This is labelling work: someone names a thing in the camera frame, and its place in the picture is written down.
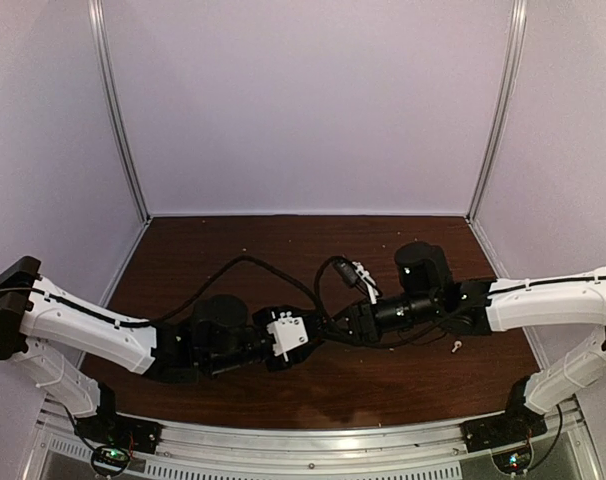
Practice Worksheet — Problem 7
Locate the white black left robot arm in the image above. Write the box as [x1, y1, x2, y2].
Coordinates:
[0, 256, 324, 444]

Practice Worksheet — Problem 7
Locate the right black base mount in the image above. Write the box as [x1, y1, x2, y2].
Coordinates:
[461, 377, 548, 453]

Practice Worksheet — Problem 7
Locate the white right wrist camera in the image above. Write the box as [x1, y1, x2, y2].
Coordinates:
[333, 258, 382, 305]

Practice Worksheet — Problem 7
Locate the aluminium front rail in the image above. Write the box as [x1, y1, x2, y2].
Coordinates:
[18, 398, 605, 479]

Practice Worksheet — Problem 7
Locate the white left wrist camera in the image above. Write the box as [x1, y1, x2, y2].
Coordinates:
[266, 311, 309, 361]

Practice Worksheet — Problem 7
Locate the left aluminium frame post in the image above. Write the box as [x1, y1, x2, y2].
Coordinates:
[88, 0, 151, 224]

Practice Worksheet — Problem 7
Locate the aluminium frame post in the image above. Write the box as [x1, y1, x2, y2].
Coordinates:
[466, 0, 528, 223]
[88, 0, 151, 224]

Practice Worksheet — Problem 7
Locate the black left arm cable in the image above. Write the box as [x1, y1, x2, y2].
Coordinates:
[147, 255, 334, 331]

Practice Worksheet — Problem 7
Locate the right aluminium frame post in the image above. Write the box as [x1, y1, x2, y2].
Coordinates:
[466, 0, 528, 223]

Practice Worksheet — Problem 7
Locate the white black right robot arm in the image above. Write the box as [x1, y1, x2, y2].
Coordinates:
[334, 242, 606, 442]

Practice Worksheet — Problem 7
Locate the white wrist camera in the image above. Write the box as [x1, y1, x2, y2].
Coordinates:
[266, 311, 309, 361]
[333, 258, 382, 305]

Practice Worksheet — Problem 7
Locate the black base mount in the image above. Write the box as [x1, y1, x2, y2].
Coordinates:
[461, 377, 548, 453]
[75, 382, 162, 454]

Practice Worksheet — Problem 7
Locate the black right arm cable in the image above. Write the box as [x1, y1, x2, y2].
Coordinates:
[314, 257, 477, 351]

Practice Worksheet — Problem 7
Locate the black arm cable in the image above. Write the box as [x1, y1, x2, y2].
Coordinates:
[147, 255, 334, 331]
[314, 257, 477, 351]

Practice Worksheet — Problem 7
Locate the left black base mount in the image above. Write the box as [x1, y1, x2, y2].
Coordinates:
[75, 382, 162, 454]

